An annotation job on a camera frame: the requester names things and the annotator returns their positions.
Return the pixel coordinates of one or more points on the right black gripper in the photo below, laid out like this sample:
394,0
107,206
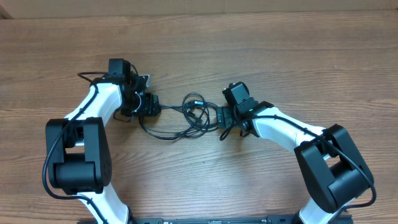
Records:
221,117

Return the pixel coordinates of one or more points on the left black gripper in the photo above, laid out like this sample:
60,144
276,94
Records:
150,104

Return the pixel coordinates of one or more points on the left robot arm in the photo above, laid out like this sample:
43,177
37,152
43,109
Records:
78,163

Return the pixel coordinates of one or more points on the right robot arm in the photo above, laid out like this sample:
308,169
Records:
335,174

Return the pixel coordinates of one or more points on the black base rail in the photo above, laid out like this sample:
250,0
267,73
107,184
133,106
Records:
211,220

